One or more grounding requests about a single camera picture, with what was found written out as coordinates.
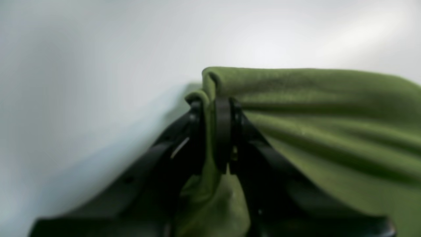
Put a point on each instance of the olive green T-shirt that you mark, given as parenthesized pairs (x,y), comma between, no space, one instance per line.
(356,134)

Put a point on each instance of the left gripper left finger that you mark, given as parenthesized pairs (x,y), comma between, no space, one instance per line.
(143,201)

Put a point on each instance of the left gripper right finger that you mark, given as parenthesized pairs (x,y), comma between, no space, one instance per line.
(281,200)

